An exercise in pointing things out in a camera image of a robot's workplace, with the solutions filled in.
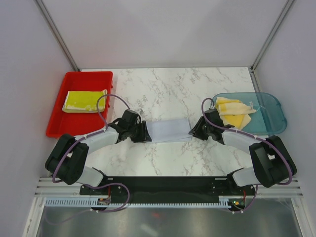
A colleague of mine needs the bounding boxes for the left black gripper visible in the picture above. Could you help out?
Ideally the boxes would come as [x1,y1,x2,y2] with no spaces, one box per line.
[127,121,152,143]

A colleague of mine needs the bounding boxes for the red plastic bin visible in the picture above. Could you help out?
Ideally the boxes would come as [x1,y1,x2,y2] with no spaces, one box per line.
[46,71,113,139]

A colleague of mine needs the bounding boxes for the cream towel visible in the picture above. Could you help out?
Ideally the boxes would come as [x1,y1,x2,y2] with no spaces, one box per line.
[215,97,256,130]

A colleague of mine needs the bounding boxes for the white cable duct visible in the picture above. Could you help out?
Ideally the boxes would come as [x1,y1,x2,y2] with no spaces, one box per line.
[45,197,231,208]

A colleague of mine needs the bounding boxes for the yellow patterned towel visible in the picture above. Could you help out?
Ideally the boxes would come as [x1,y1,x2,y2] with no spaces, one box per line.
[62,89,107,113]

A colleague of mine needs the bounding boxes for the left aluminium frame post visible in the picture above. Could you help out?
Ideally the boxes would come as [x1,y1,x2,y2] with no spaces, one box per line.
[34,0,80,72]

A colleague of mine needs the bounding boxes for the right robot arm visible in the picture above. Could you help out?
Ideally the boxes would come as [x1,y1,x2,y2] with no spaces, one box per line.
[189,109,297,195]

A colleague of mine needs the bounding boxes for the aluminium front rail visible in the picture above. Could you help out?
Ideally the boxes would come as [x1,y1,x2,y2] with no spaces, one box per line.
[35,178,303,198]

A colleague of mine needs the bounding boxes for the aluminium frame post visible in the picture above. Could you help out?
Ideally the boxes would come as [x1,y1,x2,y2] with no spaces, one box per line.
[249,0,296,72]
[34,0,80,72]

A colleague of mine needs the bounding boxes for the light blue white towel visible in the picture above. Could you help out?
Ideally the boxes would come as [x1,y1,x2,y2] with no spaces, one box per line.
[147,118,192,143]

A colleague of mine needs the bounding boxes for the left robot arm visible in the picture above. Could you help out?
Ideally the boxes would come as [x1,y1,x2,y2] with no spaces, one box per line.
[45,109,152,195]

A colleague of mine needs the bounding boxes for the blue transparent plastic tub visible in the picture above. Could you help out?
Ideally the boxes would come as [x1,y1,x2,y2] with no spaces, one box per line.
[213,92,287,136]

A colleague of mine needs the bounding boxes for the right aluminium frame post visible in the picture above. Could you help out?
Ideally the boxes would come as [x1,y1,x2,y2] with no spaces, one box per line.
[249,0,296,72]

